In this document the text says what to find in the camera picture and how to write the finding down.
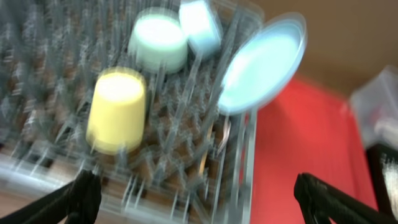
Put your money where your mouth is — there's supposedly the light blue plate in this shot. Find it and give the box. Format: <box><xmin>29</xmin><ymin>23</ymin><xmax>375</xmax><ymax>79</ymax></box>
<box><xmin>218</xmin><ymin>12</ymin><xmax>308</xmax><ymax>115</ymax></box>

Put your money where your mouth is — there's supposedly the light blue bowl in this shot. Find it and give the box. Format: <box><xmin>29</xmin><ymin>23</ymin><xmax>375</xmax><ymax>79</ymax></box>
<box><xmin>178</xmin><ymin>0</ymin><xmax>223</xmax><ymax>58</ymax></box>

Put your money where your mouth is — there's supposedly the wooden chopstick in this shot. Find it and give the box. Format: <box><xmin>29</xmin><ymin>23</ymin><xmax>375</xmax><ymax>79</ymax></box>
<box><xmin>198</xmin><ymin>124</ymin><xmax>213</xmax><ymax>176</ymax></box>

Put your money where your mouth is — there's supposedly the pile of rice and scraps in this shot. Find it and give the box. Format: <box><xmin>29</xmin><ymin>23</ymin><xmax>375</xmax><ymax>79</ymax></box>
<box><xmin>382</xmin><ymin>157</ymin><xmax>397</xmax><ymax>208</ymax></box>

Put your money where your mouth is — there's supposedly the grey plastic dishwasher rack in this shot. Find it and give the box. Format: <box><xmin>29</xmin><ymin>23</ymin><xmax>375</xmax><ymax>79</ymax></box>
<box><xmin>1</xmin><ymin>0</ymin><xmax>264</xmax><ymax>223</ymax></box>

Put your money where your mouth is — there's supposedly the white plastic fork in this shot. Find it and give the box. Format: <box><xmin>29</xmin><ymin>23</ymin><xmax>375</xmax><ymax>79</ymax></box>
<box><xmin>217</xmin><ymin>116</ymin><xmax>231</xmax><ymax>155</ymax></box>

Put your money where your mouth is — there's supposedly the black food waste tray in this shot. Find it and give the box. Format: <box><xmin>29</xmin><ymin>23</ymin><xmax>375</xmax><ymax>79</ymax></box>
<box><xmin>366</xmin><ymin>142</ymin><xmax>397</xmax><ymax>220</ymax></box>

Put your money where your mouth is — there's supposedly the yellow plastic cup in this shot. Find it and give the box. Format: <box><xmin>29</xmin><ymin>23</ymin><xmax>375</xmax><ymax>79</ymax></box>
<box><xmin>86</xmin><ymin>67</ymin><xmax>147</xmax><ymax>155</ymax></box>

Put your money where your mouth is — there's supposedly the red plastic tray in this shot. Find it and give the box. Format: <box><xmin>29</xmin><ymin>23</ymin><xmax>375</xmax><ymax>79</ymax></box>
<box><xmin>250</xmin><ymin>79</ymin><xmax>377</xmax><ymax>224</ymax></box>

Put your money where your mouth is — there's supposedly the mint green bowl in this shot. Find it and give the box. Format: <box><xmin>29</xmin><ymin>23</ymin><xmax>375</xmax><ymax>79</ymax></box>
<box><xmin>127</xmin><ymin>7</ymin><xmax>188</xmax><ymax>74</ymax></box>

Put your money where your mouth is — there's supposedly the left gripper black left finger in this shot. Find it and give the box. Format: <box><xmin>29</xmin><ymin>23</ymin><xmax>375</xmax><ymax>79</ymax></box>
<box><xmin>1</xmin><ymin>170</ymin><xmax>102</xmax><ymax>224</ymax></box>

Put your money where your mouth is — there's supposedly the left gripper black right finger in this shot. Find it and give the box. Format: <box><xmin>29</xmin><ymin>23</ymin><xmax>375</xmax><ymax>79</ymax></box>
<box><xmin>294</xmin><ymin>173</ymin><xmax>397</xmax><ymax>224</ymax></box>

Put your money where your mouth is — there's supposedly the clear plastic waste bin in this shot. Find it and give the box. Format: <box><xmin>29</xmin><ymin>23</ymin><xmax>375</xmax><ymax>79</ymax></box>
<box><xmin>350</xmin><ymin>65</ymin><xmax>397</xmax><ymax>149</ymax></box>

